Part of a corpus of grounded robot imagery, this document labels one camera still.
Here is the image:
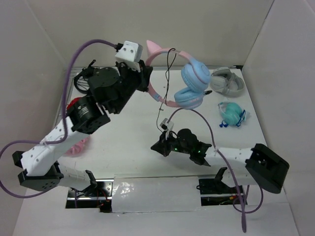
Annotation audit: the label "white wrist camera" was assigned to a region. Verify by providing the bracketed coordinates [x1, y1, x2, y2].
[160, 118, 174, 140]
[115, 41, 143, 72]

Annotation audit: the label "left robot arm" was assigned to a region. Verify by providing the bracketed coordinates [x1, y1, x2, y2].
[12, 60, 153, 196]

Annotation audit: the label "black headphone audio cable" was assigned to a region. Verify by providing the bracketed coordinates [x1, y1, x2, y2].
[155, 48, 213, 135]

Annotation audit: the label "black headphones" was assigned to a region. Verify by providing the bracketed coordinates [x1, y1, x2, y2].
[73, 59, 99, 94]

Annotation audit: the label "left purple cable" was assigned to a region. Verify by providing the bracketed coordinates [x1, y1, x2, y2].
[0, 38, 123, 199]

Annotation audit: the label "teal headphones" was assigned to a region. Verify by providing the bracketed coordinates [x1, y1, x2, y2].
[218, 102, 247, 128]

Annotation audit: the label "shiny white tape sheet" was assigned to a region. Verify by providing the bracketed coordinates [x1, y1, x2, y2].
[111, 177, 201, 213]

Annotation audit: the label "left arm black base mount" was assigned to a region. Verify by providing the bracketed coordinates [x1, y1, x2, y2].
[65, 179, 114, 213]

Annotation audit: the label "white grey headphones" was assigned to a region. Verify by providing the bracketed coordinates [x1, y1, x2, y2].
[210, 67, 245, 97]

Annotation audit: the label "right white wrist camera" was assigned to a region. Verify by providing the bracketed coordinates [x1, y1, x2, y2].
[160, 118, 174, 140]

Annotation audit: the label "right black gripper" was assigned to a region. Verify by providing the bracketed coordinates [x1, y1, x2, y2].
[151, 129, 192, 156]

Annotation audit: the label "purple cable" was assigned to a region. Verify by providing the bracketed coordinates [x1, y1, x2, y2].
[0, 38, 123, 199]
[164, 108, 264, 234]

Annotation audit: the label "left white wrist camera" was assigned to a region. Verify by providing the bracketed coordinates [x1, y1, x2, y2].
[115, 41, 143, 72]

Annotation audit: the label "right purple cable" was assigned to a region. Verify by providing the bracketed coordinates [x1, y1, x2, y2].
[164, 108, 264, 234]

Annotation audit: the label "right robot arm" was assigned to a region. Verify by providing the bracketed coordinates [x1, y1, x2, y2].
[151, 128, 289, 194]

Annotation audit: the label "red headphones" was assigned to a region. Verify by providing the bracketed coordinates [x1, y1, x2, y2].
[66, 97, 81, 111]

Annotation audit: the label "pink blue cat-ear headphones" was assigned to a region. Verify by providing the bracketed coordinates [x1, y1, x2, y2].
[145, 40, 211, 110]

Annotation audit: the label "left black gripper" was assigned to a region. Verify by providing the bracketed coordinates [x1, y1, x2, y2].
[109, 59, 153, 114]

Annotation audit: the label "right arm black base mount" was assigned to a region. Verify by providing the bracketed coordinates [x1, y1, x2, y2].
[196, 178, 240, 207]

